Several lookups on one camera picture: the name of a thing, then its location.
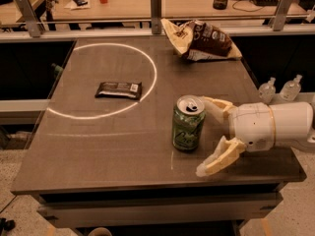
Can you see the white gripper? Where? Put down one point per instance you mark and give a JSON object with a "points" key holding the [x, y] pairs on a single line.
{"points": [[252, 126]]}

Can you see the green soda can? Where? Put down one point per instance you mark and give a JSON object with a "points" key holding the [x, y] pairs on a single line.
{"points": [[187, 122]]}

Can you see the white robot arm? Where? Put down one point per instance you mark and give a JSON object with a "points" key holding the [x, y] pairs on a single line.
{"points": [[293, 126]]}

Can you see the dark rxbar chocolate bar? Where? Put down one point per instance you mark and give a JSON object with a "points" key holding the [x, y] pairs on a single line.
{"points": [[114, 89]]}

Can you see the clear sanitizer bottle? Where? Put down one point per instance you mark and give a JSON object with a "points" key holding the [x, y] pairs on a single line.
{"points": [[291, 89], [267, 90]]}

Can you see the brown chip bag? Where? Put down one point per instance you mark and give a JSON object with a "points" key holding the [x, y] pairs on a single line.
{"points": [[196, 40]]}

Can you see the black mesh cup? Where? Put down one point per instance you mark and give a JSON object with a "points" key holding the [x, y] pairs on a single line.
{"points": [[220, 4]]}

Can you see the green object beside table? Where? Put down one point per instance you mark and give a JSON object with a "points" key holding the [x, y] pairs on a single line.
{"points": [[57, 70]]}

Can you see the right metal rail bracket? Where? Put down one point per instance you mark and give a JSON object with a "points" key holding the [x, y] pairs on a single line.
{"points": [[277, 22]]}

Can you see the metal rail bracket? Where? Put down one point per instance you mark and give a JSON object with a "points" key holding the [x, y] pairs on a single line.
{"points": [[277, 22], [33, 24], [156, 16]]}

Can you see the middle metal rail bracket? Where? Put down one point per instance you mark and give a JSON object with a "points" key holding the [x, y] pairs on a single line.
{"points": [[156, 16]]}

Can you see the left metal rail bracket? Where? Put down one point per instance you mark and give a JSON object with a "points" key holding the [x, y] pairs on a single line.
{"points": [[33, 24]]}

